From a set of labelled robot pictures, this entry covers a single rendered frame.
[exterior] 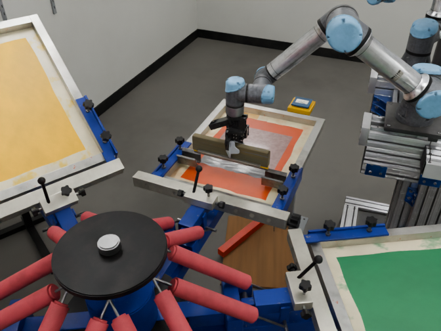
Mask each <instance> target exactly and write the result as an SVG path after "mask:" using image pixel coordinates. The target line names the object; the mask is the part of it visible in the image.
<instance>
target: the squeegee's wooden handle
mask: <svg viewBox="0 0 441 331"><path fill-rule="evenodd" d="M224 141H225V140H224V139H218V138H215V137H210V136H207V135H202V134H198V133H194V134H193V135H192V145H193V150H198V149H200V150H204V151H208V152H213V153H216V154H221V155H224V156H228V155H227V153H226V150H225V145H224ZM235 147H236V148H237V149H239V151H240V153H239V154H231V157H232V158H237V159H240V160H245V161H248V162H253V163H256V164H260V165H261V166H262V167H268V166H269V164H270V151H269V150H266V149H262V148H257V147H254V146H249V145H246V144H240V143H235Z"/></svg>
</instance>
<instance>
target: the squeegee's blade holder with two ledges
mask: <svg viewBox="0 0 441 331"><path fill-rule="evenodd" d="M198 153H201V154H206V155H209V156H214V157H217V158H222V159H225V160H230V161H233V162H237V163H241V164H245V165H249V166H253V167H258V168H260V167H261V165H260V164H256V163H253V162H248V161H245V160H240V159H237V158H232V157H231V158H229V157H228V156H224V155H221V154H216V153H213V152H208V151H204V150H200V149H198Z"/></svg>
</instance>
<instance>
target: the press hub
mask: <svg viewBox="0 0 441 331"><path fill-rule="evenodd" d="M167 249H168V247H167V239H166V235H165V233H164V231H163V229H162V228H161V227H160V226H159V225H158V224H157V223H156V222H155V221H154V220H153V219H151V218H149V217H147V216H145V215H143V214H140V213H135V212H131V211H109V212H105V213H100V214H97V215H94V216H92V217H89V218H86V219H84V220H82V221H81V222H79V223H78V224H76V225H74V226H73V227H72V228H70V229H69V230H68V231H67V232H66V233H65V234H64V235H63V236H62V237H61V239H60V240H59V241H58V243H57V244H56V246H55V248H54V251H53V253H52V259H51V267H52V272H53V275H54V277H55V279H56V281H57V283H58V284H59V285H60V286H61V287H62V288H63V289H64V290H65V291H67V292H68V293H69V294H71V295H73V298H72V299H71V300H70V302H69V303H68V307H69V308H70V309H69V311H68V313H77V312H84V311H88V312H89V315H90V317H91V318H93V317H98V318H100V316H101V313H102V311H103V308H104V306H105V304H106V302H107V300H109V299H111V300H112V301H113V303H114V305H115V308H116V309H117V312H118V313H119V316H120V315H122V314H124V313H125V314H126V315H127V314H129V316H130V318H131V320H132V322H133V324H134V326H135V327H136V329H137V331H170V329H169V327H168V326H167V324H166V322H165V321H164V320H159V321H156V319H157V315H158V309H157V305H156V303H155V301H154V299H155V296H156V295H157V294H159V292H158V289H157V288H156V287H155V288H154V283H153V281H152V279H153V278H154V277H155V276H156V275H157V274H158V273H159V272H160V271H161V268H162V267H163V265H164V263H165V260H166V257H167ZM115 318H117V317H116V314H115V313H114V310H113V309H112V306H111V305H110V303H109V305H108V307H107V310H106V312H105V314H104V316H103V319H104V320H106V321H108V322H107V324H109V326H108V328H107V331H114V329H113V328H112V325H111V323H113V322H112V321H113V320H114V319H115Z"/></svg>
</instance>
